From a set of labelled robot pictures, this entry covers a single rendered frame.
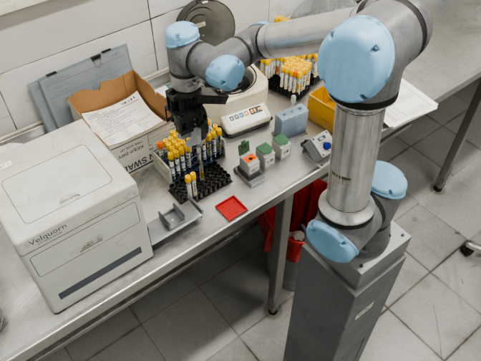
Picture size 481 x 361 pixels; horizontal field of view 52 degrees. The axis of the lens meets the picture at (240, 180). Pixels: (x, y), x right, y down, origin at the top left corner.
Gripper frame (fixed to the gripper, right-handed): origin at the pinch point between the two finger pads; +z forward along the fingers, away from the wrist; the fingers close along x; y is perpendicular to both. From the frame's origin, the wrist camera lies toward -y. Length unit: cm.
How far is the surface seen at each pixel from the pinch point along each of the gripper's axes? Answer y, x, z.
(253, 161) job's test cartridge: -13.7, 7.0, 10.5
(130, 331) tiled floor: 31, -18, 105
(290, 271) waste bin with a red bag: -34, 10, 86
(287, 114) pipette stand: -33.4, -0.2, 7.8
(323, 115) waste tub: -46.5, 3.3, 12.5
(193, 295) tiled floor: 0, -15, 105
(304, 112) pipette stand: -38.7, 2.0, 7.9
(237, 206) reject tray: -3.1, 13.0, 17.7
